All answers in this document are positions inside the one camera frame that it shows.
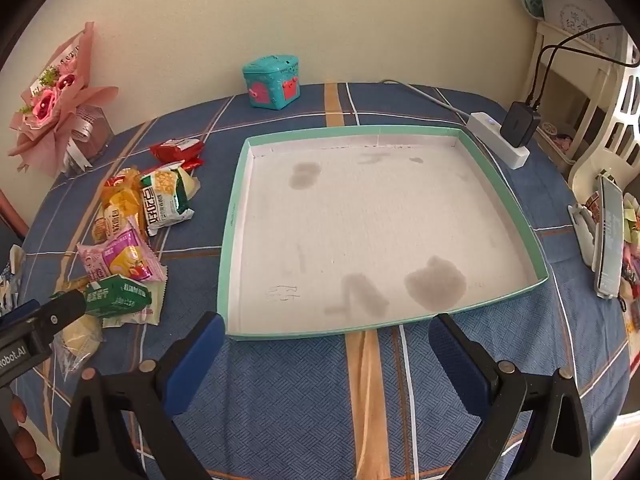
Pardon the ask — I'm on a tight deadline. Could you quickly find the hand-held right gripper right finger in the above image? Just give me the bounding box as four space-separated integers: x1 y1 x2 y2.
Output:
427 312 593 480

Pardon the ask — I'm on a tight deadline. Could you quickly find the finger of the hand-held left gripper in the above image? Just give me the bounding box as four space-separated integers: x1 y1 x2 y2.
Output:
0 299 41 331
30 291 87 341

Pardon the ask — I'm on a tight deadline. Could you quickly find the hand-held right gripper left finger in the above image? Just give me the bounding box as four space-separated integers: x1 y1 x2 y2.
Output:
60 311 227 480

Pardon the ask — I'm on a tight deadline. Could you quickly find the clear white bun packet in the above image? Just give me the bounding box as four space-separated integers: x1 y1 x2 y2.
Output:
51 312 105 378

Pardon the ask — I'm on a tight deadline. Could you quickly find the dark green snack packet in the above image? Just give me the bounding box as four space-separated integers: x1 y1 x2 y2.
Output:
82 275 152 320

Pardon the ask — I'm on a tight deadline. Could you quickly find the white green-printed snack packet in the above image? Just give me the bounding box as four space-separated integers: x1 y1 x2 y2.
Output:
100 280 167 328

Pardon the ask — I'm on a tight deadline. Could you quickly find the pink snack packet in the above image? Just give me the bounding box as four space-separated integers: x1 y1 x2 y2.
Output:
77 227 167 286

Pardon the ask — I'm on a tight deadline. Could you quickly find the beige red-printed snack packet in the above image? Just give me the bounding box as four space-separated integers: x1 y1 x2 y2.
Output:
91 205 132 245

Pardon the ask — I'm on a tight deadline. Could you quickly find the yellow cake packet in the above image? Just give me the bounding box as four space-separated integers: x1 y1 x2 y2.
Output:
101 166 145 233

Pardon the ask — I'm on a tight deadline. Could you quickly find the green-edged white cardboard tray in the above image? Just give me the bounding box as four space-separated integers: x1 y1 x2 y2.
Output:
216 125 550 337

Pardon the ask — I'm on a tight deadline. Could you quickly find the green white cracker packet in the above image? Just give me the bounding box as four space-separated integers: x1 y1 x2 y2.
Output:
140 167 196 237

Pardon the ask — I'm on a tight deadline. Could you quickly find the red white snack packet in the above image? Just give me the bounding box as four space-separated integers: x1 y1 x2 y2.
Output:
150 138 206 162

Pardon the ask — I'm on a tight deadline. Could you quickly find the person's left hand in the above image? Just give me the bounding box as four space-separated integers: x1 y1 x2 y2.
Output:
10 396 45 479

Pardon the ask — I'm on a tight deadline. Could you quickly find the blue white packet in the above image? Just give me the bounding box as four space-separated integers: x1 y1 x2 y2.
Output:
0 245 27 313

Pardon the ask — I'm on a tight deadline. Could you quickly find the blue plaid tablecloth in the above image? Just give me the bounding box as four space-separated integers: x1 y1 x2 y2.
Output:
10 80 631 480

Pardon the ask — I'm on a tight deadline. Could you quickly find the clear glass vase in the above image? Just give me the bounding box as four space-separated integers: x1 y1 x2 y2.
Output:
65 105 113 173

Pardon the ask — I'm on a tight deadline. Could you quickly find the colourful clutter pile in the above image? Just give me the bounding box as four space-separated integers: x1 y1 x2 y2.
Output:
620 195 640 333

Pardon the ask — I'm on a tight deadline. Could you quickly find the pink flower bouquet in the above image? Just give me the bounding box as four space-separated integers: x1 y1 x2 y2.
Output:
7 22 119 178

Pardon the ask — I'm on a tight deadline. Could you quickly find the white power strip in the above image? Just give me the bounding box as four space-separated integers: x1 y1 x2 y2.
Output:
467 112 531 170

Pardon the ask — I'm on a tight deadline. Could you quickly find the black charger adapter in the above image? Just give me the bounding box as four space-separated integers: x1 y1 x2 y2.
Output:
501 101 542 150

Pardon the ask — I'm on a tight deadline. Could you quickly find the small floral box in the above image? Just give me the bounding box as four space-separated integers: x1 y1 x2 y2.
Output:
541 120 576 161

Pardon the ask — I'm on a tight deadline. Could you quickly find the teal toy box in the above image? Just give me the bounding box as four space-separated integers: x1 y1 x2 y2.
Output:
242 53 301 109

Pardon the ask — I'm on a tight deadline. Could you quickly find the white plastic chair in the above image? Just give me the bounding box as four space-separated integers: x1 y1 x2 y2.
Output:
567 45 640 201

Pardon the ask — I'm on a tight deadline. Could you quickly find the cream wooden shelf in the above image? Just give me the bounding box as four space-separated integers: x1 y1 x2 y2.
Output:
520 10 621 163

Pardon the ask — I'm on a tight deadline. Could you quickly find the grey printed bag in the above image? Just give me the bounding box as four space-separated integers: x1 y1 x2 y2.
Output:
542 0 627 56

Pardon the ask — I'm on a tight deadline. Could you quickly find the white power strip cable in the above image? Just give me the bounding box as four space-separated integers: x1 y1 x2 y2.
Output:
382 79 473 121

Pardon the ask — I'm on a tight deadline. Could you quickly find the black charger cable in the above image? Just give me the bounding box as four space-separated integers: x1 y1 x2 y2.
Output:
525 22 623 106
534 45 640 111

